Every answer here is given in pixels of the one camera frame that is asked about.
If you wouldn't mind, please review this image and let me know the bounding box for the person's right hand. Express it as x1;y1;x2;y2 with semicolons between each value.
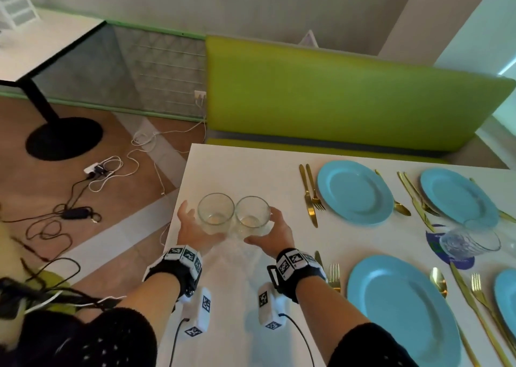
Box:
243;206;296;258

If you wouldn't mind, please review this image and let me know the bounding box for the person's left hand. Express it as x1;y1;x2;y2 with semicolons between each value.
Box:
176;200;226;255

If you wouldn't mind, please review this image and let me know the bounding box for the blue plate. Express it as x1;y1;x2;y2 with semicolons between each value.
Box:
346;254;462;367
420;167;500;231
493;269;516;339
317;160;395;226

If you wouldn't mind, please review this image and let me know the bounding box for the person's right forearm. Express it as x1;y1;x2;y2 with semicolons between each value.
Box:
298;276;371;351

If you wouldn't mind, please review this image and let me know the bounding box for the person's left forearm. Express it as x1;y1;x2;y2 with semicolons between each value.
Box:
117;274;181;341

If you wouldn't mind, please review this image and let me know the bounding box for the black power brick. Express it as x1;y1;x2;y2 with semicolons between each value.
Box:
61;206;94;220

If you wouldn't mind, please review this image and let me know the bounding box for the black knitted sleeve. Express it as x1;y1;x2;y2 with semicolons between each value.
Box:
328;322;418;367
24;307;158;367

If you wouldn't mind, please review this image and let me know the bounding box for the green bench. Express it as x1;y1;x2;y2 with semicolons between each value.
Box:
204;35;516;164

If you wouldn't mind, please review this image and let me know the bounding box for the blue round sticker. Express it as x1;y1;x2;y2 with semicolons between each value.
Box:
426;224;476;271

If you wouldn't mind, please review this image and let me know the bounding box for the white sign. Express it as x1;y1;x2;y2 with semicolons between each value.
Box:
299;29;319;48

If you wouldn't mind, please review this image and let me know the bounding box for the white side table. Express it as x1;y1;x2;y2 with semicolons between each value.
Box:
0;8;108;162

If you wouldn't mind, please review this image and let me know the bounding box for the white roller blind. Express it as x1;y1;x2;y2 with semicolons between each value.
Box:
498;62;516;129

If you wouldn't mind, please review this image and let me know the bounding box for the white drawer unit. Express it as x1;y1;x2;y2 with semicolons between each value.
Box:
0;0;40;29

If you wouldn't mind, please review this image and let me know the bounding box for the black marker wrist strap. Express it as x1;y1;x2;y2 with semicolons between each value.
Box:
142;244;203;299
267;248;327;304

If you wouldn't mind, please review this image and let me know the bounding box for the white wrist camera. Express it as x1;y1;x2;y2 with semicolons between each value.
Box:
183;286;212;338
257;282;288;331

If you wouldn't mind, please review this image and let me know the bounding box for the black camera cable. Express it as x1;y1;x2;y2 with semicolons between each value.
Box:
168;317;190;367
278;313;316;367

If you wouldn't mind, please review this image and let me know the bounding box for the white floor cable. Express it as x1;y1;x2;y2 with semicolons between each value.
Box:
132;96;207;148
88;149;166;196

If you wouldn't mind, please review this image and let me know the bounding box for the black floor cable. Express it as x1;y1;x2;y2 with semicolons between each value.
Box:
0;177;102;258

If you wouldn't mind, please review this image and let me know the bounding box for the grey wire mesh panel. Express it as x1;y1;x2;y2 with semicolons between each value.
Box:
32;22;207;121

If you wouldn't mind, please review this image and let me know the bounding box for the black cable bundle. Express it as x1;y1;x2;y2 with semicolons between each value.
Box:
0;257;126;323

